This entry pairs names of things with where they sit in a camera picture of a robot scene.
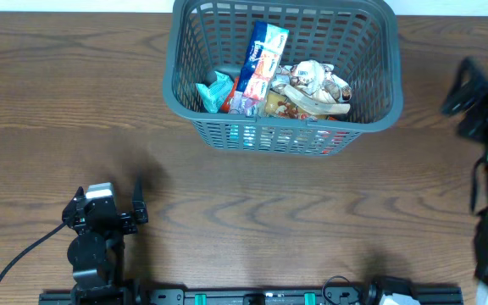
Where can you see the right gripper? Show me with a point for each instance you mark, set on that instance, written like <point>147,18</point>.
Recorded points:
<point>482,107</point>

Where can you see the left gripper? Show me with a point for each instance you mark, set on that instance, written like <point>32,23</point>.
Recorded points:
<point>130,222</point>

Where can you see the cream snack bag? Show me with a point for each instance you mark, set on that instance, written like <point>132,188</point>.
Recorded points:
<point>338,88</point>
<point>282,77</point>
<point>307,92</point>

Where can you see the white light-blue small packet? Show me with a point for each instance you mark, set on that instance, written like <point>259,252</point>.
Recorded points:
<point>214,95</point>

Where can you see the red orange pasta package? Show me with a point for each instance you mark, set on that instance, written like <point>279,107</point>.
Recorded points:
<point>277,106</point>

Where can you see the Kleenex tissue multipack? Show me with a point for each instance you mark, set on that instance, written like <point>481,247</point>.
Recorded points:
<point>263,56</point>

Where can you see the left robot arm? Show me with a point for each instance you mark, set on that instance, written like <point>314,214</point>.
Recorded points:
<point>97,254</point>

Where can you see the grey plastic lattice basket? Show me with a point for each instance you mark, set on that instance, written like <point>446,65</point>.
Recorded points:
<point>357,38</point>

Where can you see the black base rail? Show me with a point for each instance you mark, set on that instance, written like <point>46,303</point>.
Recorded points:
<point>427,295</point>

